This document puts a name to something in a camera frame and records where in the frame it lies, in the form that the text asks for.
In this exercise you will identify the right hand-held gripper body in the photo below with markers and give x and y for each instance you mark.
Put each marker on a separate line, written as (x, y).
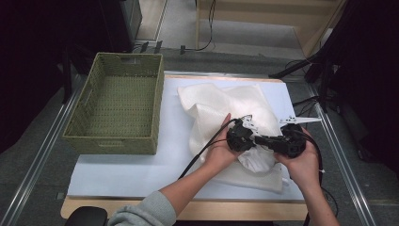
(293, 144)

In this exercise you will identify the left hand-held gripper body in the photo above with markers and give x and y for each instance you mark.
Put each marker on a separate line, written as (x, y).
(240, 138)

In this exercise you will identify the white garment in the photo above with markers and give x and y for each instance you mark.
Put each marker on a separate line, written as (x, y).
(257, 160)

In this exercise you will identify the white mesh laundry bag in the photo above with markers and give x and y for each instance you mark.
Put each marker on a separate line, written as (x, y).
(207, 106)

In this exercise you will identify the green woven basket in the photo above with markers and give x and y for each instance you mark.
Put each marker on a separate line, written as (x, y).
(119, 103)

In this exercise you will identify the person's left hand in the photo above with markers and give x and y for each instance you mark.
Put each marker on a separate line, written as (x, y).
(219, 153)

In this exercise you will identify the person's right hand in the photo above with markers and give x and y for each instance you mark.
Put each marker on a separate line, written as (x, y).
(306, 169)

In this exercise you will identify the black metal stand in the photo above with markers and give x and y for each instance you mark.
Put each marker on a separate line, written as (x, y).
(291, 67)

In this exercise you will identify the grey sleeve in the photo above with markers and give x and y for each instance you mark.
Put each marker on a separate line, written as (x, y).
(147, 210)

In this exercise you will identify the pale blue table mat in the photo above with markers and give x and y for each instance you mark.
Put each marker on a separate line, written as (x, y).
(125, 175)

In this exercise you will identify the black stand foot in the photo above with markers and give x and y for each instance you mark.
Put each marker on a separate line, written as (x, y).
(144, 47)
(158, 47)

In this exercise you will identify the dark cabinet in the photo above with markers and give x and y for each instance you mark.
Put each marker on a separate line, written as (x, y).
(125, 25)

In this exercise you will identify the black chair seat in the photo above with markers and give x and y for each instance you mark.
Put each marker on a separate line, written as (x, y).
(86, 216)

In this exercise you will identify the metal floor rail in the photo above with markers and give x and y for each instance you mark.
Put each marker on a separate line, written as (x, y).
(40, 157)
(342, 163)

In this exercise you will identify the light wooden frame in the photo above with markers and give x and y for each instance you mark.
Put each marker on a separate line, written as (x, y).
(313, 34)

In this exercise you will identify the black upright post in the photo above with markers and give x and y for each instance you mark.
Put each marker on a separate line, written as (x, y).
(67, 84)

